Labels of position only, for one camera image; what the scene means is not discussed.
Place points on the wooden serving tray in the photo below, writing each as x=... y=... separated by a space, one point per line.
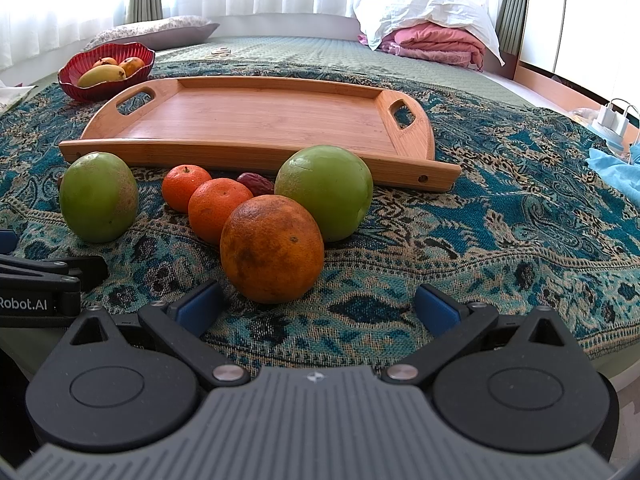
x=257 y=123

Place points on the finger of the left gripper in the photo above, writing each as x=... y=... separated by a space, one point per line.
x=89 y=271

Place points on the white charger with cable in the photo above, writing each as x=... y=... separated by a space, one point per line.
x=613 y=125

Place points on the pink folded blanket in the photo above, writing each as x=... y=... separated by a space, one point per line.
x=434 y=43

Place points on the white duvet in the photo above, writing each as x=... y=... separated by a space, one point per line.
x=379 y=18

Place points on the large brownish orange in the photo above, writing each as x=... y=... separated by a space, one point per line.
x=271 y=249

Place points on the green apple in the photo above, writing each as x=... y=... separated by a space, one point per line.
x=98 y=197
x=333 y=184

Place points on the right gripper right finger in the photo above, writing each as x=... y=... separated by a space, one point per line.
x=455 y=327

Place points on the yellow mango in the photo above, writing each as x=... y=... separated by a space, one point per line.
x=99 y=74

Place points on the small mandarin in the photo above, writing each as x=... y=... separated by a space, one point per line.
x=211 y=205
x=180 y=183

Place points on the teal paisley cloth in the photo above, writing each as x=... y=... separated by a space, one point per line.
x=527 y=225

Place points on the green quilted mat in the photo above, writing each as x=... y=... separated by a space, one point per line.
x=328 y=59

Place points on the green drape right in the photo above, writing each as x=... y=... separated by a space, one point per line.
x=511 y=25

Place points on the floral grey pillow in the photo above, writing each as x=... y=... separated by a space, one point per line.
x=168 y=33

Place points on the small mandarin back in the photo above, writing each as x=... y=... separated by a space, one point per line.
x=180 y=183

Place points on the small mandarin front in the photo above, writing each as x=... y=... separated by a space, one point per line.
x=211 y=205

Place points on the reddish orange fruit in bowl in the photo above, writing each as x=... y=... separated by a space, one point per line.
x=131 y=65

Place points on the dark red date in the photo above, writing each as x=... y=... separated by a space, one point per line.
x=256 y=183

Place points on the red fruit bowl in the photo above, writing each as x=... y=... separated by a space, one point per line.
x=69 y=74

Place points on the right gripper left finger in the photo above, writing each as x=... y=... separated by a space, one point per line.
x=178 y=326

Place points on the light blue cloth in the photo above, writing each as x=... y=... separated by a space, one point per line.
x=623 y=176

